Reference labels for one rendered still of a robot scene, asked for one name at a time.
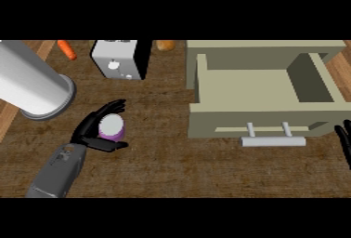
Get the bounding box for brown bread roll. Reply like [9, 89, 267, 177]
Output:
[155, 39, 177, 52]

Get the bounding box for beige open drawer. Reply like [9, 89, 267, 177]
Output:
[186, 52, 351, 139]

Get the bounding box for beige cabinet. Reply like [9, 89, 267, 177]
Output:
[186, 39, 348, 90]

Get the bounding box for orange carrot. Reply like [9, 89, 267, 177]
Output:
[56, 39, 78, 61]

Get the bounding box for white cylindrical container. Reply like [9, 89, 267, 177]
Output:
[0, 39, 78, 121]

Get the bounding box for purple can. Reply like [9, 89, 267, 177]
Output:
[98, 112, 127, 143]

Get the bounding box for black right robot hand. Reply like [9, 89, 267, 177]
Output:
[334, 119, 351, 171]

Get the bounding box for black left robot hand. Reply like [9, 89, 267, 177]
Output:
[68, 99, 130, 153]

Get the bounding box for white drawer handle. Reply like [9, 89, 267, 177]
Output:
[241, 121, 307, 148]

